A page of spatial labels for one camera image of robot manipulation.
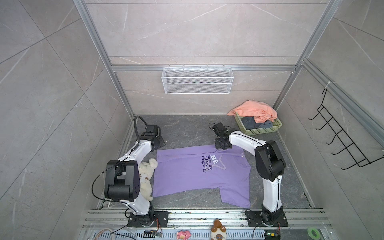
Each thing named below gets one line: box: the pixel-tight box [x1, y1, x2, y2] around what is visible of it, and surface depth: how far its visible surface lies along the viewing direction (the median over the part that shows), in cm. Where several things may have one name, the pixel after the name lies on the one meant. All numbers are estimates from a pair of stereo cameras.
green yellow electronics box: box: [264, 229, 281, 240], surface depth 72 cm
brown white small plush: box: [210, 219, 227, 240], surface depth 70 cm
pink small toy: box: [176, 230, 191, 240], surface depth 69 cm
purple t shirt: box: [152, 145, 252, 208], surface depth 92 cm
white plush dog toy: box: [138, 158, 158, 202], surface depth 83 cm
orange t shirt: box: [227, 100, 278, 123], surface depth 109 cm
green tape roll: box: [307, 227, 321, 240], surface depth 71 cm
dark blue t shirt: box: [241, 116, 273, 130], surface depth 113 cm
